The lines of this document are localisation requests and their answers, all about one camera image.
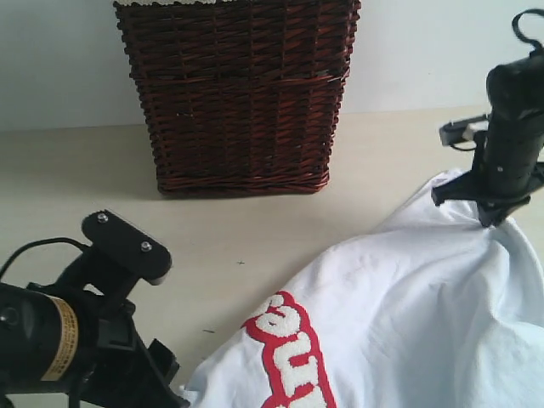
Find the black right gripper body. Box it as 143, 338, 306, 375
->
469, 112, 543, 202

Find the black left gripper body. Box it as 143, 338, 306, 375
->
63, 292, 189, 407

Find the white t-shirt red lettering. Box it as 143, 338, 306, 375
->
178, 167, 544, 408

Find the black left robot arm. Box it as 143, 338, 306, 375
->
1, 284, 188, 407

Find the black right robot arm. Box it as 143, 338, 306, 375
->
431, 50, 543, 227

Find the dark brown wicker basket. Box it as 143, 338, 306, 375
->
113, 1, 361, 196

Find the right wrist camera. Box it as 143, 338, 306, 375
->
439, 114, 489, 151

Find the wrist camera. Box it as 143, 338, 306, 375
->
439, 114, 489, 151
56, 210, 173, 314

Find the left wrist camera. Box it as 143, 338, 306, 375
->
56, 210, 173, 314

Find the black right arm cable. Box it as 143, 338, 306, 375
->
511, 7, 544, 54

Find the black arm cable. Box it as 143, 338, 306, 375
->
0, 237, 93, 281
511, 7, 544, 54

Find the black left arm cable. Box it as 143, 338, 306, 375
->
0, 237, 93, 281

